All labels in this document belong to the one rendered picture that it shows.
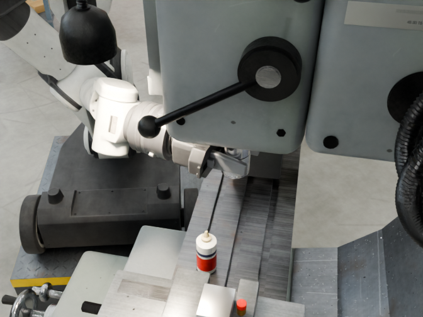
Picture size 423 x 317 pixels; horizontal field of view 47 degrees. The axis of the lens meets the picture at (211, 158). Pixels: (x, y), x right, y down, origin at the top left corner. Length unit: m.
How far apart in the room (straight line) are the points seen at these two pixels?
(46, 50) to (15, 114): 2.24
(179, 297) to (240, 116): 0.36
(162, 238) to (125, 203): 0.47
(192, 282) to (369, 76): 0.48
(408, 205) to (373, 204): 2.10
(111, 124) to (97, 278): 0.55
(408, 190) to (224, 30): 0.26
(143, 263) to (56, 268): 0.65
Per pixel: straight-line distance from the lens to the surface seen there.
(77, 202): 1.66
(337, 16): 0.52
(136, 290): 0.91
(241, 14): 0.55
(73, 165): 1.85
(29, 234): 1.67
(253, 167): 1.19
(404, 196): 0.45
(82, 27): 0.63
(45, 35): 1.03
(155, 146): 0.79
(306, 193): 2.53
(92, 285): 1.27
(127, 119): 0.82
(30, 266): 1.78
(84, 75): 1.07
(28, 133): 3.07
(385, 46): 0.54
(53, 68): 1.06
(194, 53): 0.58
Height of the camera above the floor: 1.73
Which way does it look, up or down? 40 degrees down
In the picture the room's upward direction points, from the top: straight up
